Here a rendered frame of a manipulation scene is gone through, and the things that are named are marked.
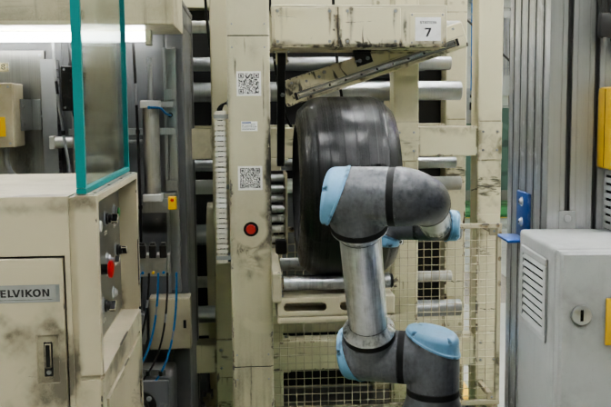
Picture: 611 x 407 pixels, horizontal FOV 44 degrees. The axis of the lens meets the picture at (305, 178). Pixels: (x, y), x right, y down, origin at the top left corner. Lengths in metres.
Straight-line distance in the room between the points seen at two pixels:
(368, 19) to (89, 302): 1.48
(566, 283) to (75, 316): 0.95
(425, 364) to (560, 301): 0.60
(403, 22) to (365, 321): 1.32
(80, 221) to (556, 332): 0.91
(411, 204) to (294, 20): 1.32
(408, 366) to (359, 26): 1.33
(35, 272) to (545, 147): 0.99
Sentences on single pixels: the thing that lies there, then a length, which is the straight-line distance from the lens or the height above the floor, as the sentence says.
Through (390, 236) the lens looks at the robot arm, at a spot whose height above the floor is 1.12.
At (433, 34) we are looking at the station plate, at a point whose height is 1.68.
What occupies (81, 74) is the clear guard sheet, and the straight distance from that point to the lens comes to 1.56.
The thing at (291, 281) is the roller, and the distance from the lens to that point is 2.35.
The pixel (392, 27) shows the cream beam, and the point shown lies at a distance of 2.68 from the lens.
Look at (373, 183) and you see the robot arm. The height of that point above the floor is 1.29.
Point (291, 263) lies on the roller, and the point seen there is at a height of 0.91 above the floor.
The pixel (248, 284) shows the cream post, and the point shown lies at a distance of 2.42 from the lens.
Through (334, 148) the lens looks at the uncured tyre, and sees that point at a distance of 2.21.
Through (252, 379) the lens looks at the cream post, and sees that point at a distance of 2.51.
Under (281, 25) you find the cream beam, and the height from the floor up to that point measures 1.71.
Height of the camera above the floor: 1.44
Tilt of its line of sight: 5 degrees down
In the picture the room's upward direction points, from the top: straight up
